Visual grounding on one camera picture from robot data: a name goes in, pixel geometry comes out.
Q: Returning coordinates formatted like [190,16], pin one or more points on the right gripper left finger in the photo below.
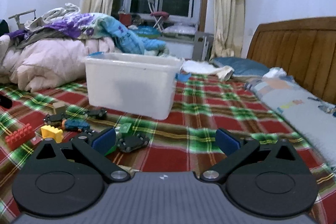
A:
[91,148]

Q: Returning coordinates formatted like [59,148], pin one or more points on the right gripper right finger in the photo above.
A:
[238,152]

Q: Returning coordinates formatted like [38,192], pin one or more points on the blue orange toy car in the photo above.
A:
[75,125]

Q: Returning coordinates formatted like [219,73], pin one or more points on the dark toy car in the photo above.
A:
[99,114]

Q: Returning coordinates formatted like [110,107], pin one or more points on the overturned black toy car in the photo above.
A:
[132,143]

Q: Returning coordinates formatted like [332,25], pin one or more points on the green toy block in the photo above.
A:
[123,129]

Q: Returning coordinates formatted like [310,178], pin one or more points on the red green plaid bedsheet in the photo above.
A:
[184,141]

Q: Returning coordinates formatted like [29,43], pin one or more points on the yellow toy brick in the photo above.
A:
[55,133]

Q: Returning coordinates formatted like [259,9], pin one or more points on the wooden toy cube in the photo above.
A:
[59,107]

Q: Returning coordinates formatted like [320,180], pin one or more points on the red toy brick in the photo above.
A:
[19,137]

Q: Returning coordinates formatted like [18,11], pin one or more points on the white plastic storage bin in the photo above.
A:
[135,84]

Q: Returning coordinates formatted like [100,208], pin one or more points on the blue pillow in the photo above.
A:
[242,67]

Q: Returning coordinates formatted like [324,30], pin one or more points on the patchwork patterned pillow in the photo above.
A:
[312,117]

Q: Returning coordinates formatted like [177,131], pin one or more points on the blue bin latch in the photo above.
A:
[182,77]

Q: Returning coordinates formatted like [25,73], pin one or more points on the pink quilted duvet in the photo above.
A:
[48,63]

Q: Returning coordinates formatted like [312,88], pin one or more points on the blue printed blanket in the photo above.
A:
[129,42]

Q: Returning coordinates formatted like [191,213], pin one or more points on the grey folded board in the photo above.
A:
[203,43]

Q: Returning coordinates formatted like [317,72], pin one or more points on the purple floral blanket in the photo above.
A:
[78,26]

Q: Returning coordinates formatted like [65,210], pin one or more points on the wooden headboard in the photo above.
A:
[304,48]

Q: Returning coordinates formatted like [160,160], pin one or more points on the white pillow on sill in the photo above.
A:
[179,29]

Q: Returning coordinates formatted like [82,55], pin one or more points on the white bundled cloth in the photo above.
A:
[52,16]

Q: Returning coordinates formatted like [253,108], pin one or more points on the folding chair red cushion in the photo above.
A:
[159,16]

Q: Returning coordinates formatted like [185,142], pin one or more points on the right beige curtain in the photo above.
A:
[229,19]

